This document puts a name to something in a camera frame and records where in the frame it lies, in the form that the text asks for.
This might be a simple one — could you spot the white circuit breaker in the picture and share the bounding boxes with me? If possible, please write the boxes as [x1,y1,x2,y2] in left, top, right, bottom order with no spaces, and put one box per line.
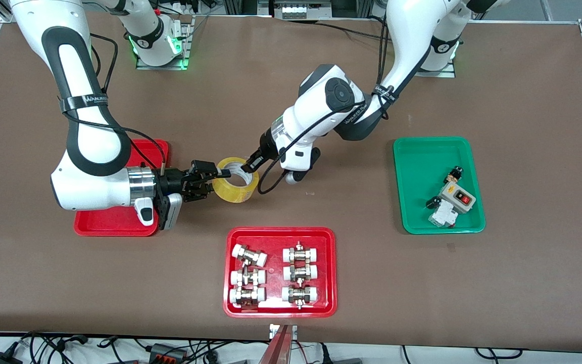
[428,201,460,230]

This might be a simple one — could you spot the aluminium camera mount post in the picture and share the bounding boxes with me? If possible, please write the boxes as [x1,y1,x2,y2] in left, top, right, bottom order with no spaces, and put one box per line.
[258,325,295,364]

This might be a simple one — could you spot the aluminium frame post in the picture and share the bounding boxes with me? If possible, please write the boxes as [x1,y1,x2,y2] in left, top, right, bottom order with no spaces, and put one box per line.
[223,0,259,16]

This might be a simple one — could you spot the metal mount bracket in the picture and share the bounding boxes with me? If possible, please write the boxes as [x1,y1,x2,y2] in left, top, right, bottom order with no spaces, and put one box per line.
[269,324,298,341]

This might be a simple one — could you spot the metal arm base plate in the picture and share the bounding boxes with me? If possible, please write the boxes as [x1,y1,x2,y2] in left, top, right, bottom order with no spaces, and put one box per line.
[415,65,457,78]
[136,14,191,71]

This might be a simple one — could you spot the yellow packing tape roll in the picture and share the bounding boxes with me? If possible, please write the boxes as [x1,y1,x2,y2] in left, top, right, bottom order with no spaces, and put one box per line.
[212,157,261,204]

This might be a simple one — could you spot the black cable on table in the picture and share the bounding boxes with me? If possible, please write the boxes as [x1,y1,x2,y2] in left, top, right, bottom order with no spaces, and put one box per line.
[291,18,386,41]

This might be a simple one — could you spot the grey switch box red button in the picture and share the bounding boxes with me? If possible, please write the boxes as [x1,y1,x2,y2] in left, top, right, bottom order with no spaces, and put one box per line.
[439,181,477,215]

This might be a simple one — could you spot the green plastic tray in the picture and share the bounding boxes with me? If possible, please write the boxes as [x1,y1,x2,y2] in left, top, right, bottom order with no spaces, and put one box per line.
[393,136,487,235]

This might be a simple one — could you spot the grey terminal block device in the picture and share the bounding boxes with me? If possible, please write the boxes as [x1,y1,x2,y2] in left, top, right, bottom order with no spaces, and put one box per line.
[273,0,332,20]

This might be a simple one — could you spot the black orange connector block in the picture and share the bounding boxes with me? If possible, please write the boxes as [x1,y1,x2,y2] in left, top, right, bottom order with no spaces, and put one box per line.
[149,343,188,364]

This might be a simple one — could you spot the white capped metal pipe fitting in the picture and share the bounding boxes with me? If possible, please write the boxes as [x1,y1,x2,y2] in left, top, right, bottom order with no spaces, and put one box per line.
[283,264,319,283]
[230,268,267,287]
[229,286,267,309]
[282,242,320,263]
[281,285,320,310]
[231,244,268,267]

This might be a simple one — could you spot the red plastic tray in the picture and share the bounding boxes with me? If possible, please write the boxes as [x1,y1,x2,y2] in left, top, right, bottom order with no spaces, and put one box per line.
[223,226,337,319]
[74,139,170,237]

